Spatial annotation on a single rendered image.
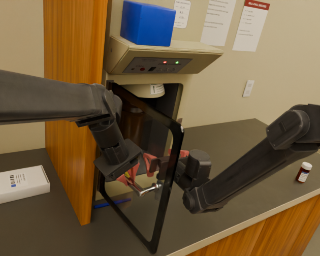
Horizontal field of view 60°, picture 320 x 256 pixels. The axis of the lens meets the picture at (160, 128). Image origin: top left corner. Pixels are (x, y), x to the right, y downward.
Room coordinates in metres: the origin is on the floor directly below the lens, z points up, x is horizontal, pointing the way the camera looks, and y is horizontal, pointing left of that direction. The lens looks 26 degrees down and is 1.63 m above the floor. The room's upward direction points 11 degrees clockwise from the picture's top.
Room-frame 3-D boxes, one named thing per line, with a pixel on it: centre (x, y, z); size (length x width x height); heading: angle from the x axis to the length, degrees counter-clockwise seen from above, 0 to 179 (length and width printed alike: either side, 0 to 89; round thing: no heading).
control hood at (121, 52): (0.81, 0.02, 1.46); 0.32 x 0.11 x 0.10; 127
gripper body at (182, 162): (0.70, -0.08, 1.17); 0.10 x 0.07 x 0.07; 127
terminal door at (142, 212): (0.64, 0.06, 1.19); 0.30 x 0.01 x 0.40; 44
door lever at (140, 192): (0.57, 0.03, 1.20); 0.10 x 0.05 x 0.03; 44
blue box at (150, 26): (0.76, 0.08, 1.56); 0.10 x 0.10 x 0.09; 37
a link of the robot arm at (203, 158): (0.62, -0.13, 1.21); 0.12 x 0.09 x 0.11; 24
